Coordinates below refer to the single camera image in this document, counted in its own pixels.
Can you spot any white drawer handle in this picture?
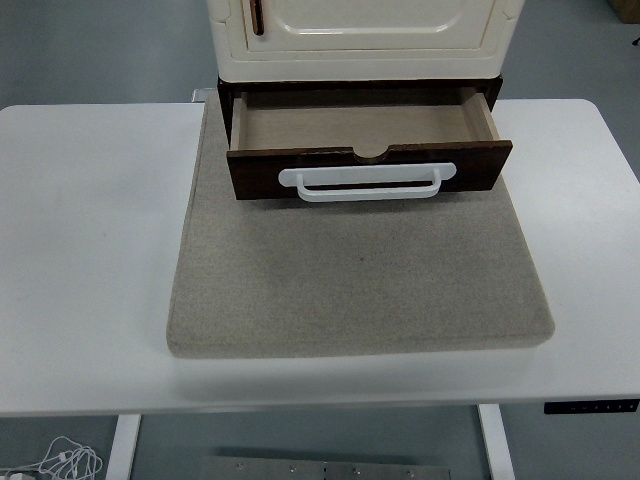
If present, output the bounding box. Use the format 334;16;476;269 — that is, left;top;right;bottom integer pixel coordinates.
277;160;457;204

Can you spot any dark wooden drawer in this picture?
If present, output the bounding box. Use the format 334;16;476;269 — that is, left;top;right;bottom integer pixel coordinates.
226;87;514;202

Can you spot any cream plastic cabinet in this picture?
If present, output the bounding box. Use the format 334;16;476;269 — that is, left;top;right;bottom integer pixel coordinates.
207;0;525;84

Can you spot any cream cabinet door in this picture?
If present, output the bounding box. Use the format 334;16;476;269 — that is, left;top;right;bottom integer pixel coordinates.
243;0;494;53

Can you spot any beige felt mat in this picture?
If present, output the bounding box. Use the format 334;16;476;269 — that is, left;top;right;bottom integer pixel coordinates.
165;89;555;360

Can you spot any grey metal plate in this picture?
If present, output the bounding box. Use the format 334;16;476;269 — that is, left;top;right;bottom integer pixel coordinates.
199;455;454;480

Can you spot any white table leg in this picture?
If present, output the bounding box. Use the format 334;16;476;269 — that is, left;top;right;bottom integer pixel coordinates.
477;403;516;480
105;414;143;480

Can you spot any black table control panel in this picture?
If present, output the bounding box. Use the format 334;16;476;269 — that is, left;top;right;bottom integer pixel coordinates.
543;399;640;415

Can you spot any cardboard box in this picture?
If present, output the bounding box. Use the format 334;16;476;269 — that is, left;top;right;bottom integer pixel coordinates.
610;0;640;24

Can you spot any brown cabinet door handle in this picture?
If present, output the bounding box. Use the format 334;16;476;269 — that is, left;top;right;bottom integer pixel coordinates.
248;0;265;37

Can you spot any white cable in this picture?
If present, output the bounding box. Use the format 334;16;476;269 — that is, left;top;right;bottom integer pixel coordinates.
37;435;105;480

